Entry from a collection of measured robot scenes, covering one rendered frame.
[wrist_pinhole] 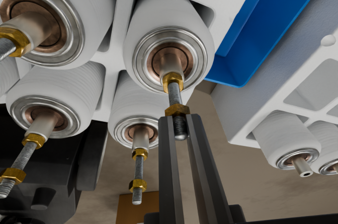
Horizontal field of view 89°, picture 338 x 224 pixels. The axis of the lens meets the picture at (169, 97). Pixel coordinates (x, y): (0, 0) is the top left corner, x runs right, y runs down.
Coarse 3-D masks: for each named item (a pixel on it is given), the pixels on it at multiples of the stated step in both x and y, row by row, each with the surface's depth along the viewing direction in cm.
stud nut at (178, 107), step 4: (176, 104) 12; (180, 104) 12; (168, 108) 12; (172, 108) 12; (176, 108) 11; (180, 108) 11; (184, 108) 12; (188, 108) 12; (168, 112) 12; (172, 112) 11; (176, 112) 11; (180, 112) 11; (184, 112) 11; (188, 112) 11; (172, 116) 11; (176, 116) 11; (184, 116) 11
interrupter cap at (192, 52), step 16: (160, 32) 15; (176, 32) 15; (192, 32) 15; (144, 48) 16; (160, 48) 16; (176, 48) 16; (192, 48) 16; (144, 64) 17; (192, 64) 18; (144, 80) 18; (192, 80) 19
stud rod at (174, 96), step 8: (168, 88) 14; (176, 88) 14; (168, 96) 14; (176, 96) 13; (176, 120) 11; (184, 120) 11; (176, 128) 11; (184, 128) 11; (176, 136) 11; (184, 136) 11
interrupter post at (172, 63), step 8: (168, 56) 16; (176, 56) 17; (160, 64) 16; (168, 64) 15; (176, 64) 15; (160, 72) 15; (168, 72) 15; (176, 72) 15; (160, 80) 15; (184, 80) 15
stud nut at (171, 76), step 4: (168, 76) 14; (172, 76) 14; (176, 76) 14; (180, 76) 15; (164, 80) 14; (168, 80) 14; (172, 80) 14; (176, 80) 14; (180, 80) 14; (164, 84) 14; (168, 84) 14; (180, 84) 14; (164, 88) 15; (180, 88) 15; (164, 92) 15
